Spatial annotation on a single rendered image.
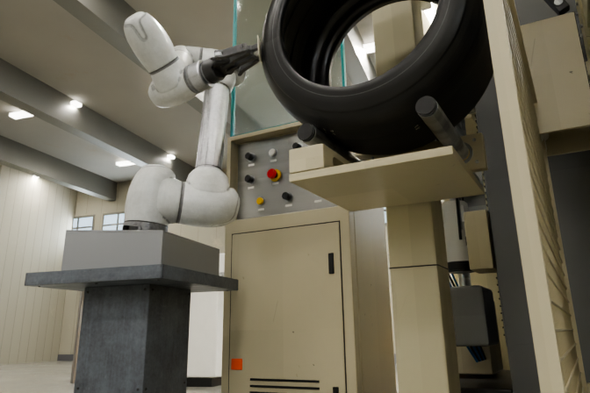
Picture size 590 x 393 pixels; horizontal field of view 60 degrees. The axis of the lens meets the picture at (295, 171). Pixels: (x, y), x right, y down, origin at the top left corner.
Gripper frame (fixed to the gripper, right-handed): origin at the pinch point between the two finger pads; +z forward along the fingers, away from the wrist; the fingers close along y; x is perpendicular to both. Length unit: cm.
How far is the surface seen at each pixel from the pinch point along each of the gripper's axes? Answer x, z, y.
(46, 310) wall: -95, -874, 581
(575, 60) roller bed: 27, 72, 19
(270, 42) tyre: 9.2, 8.2, -12.1
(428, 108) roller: 41, 41, -11
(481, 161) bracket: 44, 45, 23
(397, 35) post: -3.4, 32.0, 25.8
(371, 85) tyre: 31.5, 31.2, -12.3
